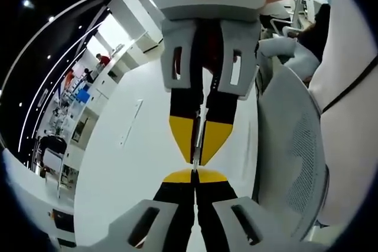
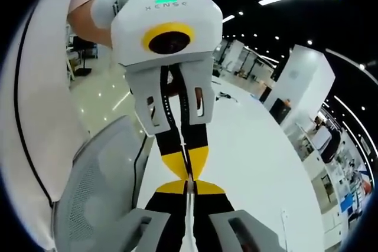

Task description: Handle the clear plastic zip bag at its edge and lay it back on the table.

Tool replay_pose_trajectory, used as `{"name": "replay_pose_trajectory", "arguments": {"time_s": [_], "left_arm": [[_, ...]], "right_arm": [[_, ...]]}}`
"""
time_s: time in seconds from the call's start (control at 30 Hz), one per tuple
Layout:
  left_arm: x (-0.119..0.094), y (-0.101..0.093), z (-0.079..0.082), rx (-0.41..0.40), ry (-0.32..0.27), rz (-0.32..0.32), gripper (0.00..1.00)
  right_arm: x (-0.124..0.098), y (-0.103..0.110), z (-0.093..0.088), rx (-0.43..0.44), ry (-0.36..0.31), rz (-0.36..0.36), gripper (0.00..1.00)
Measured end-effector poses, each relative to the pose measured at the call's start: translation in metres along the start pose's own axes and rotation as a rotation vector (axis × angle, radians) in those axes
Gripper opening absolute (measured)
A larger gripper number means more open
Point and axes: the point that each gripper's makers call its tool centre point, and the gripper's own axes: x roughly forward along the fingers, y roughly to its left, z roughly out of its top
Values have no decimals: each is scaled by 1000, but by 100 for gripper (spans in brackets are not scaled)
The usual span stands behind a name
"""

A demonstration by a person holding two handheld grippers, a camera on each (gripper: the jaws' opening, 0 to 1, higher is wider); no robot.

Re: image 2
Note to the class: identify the black bulky object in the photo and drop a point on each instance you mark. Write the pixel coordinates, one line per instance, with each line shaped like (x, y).
(332, 145)

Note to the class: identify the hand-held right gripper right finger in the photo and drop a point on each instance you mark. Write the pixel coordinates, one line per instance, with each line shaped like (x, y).
(215, 216)

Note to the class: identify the black box with orange top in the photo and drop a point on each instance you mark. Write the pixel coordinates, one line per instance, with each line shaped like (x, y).
(280, 110)

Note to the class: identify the grey mesh office chair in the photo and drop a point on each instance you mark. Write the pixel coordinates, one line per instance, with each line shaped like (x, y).
(100, 181)

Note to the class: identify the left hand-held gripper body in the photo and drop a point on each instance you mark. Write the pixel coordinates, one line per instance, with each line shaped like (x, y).
(177, 10)

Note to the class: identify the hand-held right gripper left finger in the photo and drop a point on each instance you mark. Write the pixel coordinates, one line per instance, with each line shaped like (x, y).
(165, 216)

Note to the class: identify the person's white shirt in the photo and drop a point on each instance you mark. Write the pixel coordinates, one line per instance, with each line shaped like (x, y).
(44, 101)

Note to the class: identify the blue panel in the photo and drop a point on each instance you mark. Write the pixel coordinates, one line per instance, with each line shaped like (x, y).
(347, 206)

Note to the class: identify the white square pillar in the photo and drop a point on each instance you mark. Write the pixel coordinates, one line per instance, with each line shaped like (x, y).
(301, 75)

